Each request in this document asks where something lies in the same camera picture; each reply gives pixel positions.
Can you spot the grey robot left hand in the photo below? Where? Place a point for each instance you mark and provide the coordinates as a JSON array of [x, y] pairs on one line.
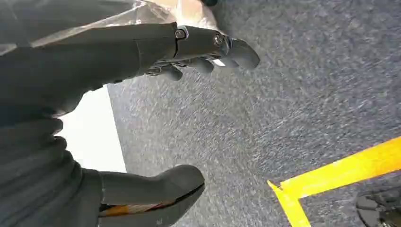
[[94, 59]]

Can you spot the plastic wrapped parcel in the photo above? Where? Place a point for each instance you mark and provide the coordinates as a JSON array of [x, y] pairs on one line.
[[94, 12]]

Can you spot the ribbed grey left arm sleeve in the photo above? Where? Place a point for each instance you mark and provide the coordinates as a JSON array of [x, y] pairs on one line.
[[31, 175]]

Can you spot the yellow floor tape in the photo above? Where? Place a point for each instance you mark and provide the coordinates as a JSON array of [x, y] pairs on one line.
[[344, 169]]

